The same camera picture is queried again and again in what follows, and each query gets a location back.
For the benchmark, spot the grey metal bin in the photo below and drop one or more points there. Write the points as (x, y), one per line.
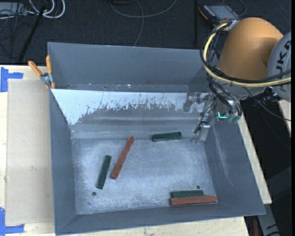
(147, 161)

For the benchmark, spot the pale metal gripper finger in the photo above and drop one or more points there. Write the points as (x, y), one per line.
(203, 131)
(193, 102)

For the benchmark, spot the red-brown flat block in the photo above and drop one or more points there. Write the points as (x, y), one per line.
(194, 200)
(122, 157)

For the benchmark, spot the dark green flat block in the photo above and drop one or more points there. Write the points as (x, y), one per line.
(104, 172)
(186, 193)
(166, 136)

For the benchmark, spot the pale flat board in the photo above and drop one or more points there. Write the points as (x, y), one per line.
(27, 151)

